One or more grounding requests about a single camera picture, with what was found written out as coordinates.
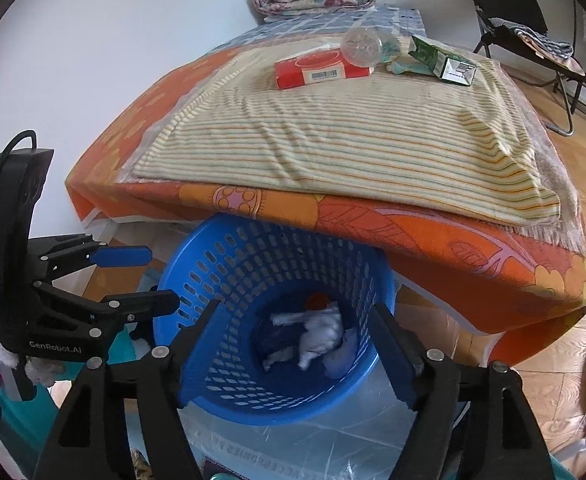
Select teal small wrapper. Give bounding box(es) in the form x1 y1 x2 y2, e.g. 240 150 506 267
385 58 429 75

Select green white milk carton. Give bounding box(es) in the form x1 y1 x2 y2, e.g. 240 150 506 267
409 36 478 87

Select blue plastic laundry basket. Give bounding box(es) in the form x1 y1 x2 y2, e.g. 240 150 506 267
153 214 395 426

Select yellow striped towel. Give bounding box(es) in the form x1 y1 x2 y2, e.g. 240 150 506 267
122 34 586 254

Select black folding chair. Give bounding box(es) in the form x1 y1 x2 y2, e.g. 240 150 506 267
472 0 586 138

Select clear plastic bottle teal cap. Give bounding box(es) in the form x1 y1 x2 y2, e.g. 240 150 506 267
340 27 401 68

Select orange plastic cap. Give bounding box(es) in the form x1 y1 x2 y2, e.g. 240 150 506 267
305 292 331 311

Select blue snack wrapper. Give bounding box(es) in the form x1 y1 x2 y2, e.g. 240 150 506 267
253 309 307 373

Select clear plastic bag on floor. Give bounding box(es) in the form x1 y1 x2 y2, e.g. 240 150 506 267
180 365 415 479

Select orange floral mattress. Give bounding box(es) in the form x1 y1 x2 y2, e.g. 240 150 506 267
65 36 586 365

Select white plastic bag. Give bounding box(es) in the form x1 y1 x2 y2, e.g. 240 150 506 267
270 301 344 370

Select blue plaid mattress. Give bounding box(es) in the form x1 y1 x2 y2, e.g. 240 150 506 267
212 4 427 52

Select red tissue box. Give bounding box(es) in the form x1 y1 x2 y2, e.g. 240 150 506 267
275 49 373 90

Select striped clothes on chair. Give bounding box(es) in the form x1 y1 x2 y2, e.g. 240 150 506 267
488 18 585 76

